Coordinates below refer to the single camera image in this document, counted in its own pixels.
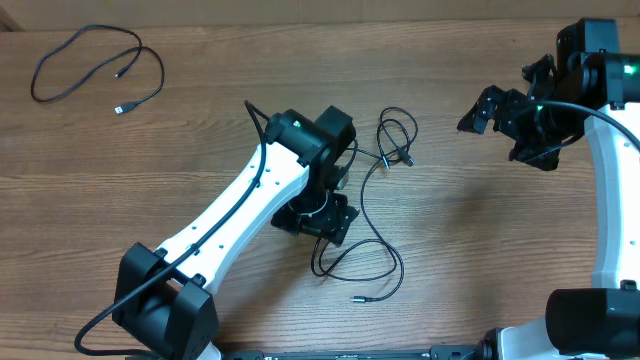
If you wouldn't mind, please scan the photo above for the black USB-C cable short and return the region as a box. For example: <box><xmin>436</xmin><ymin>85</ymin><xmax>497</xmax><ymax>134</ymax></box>
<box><xmin>375</xmin><ymin>106</ymin><xmax>419</xmax><ymax>170</ymax></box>

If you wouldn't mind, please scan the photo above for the black USB-A cable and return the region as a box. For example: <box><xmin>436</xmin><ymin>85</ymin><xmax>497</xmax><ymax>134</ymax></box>
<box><xmin>30</xmin><ymin>24</ymin><xmax>166</xmax><ymax>116</ymax></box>

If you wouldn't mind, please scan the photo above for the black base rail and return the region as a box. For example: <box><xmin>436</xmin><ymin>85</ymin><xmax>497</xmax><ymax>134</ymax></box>
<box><xmin>199</xmin><ymin>345</ymin><xmax>476</xmax><ymax>360</ymax></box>

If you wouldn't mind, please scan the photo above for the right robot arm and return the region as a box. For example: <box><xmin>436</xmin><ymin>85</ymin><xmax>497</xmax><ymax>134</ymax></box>
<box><xmin>458</xmin><ymin>18</ymin><xmax>639</xmax><ymax>359</ymax></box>

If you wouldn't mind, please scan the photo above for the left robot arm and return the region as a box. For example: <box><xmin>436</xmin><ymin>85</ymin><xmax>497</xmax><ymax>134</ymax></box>
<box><xmin>112</xmin><ymin>106</ymin><xmax>357</xmax><ymax>359</ymax></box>

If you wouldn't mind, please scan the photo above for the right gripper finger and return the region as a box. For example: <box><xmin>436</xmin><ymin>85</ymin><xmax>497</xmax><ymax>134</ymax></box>
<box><xmin>493</xmin><ymin>89</ymin><xmax>525</xmax><ymax>131</ymax></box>
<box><xmin>457</xmin><ymin>85</ymin><xmax>502</xmax><ymax>134</ymax></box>

